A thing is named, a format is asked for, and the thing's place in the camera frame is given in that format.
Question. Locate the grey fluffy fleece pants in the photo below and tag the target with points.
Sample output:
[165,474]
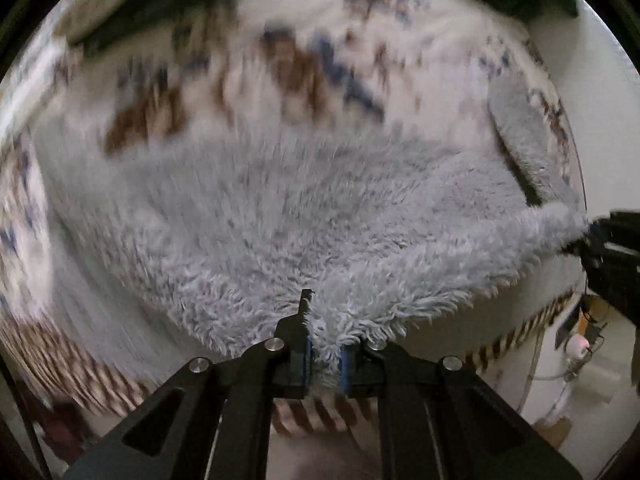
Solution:
[204,243]

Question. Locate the white round device on floor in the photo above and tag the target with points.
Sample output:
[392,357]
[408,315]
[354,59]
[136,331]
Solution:
[577,347]

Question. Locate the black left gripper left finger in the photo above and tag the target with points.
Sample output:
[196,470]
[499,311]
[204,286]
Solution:
[209,420]

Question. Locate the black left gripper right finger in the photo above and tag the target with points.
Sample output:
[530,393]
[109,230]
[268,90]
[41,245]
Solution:
[440,420]

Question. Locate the floral plush bed blanket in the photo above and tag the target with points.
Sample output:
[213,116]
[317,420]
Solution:
[409,66]

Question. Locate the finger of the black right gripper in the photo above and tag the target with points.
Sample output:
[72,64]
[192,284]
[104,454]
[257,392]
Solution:
[609,251]

